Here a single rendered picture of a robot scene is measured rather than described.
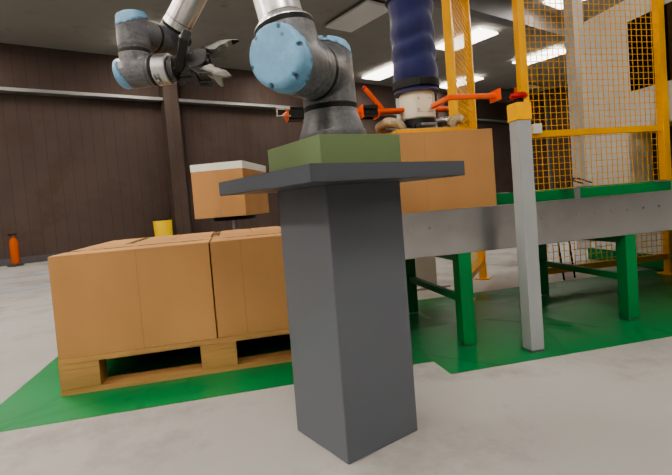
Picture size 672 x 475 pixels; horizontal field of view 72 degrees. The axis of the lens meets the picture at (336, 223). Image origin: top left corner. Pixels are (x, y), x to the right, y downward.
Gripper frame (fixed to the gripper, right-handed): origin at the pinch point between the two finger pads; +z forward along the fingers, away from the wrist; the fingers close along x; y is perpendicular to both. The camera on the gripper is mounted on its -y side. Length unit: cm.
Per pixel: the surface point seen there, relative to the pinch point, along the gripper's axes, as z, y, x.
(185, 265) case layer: -44, 76, 27
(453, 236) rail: 65, 94, 10
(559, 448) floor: 80, 55, 95
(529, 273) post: 93, 96, 28
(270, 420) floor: 0, 69, 87
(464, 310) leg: 68, 113, 36
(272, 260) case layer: -11, 87, 21
